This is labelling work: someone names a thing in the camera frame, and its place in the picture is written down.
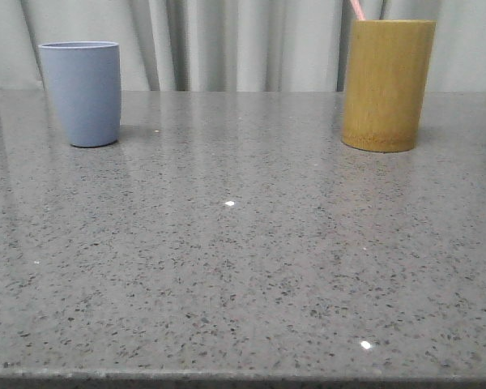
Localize bamboo wooden cup holder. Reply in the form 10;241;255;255
342;19;436;152

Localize blue plastic cup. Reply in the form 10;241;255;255
39;41;122;147

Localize grey white curtain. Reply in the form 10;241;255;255
0;1;486;92

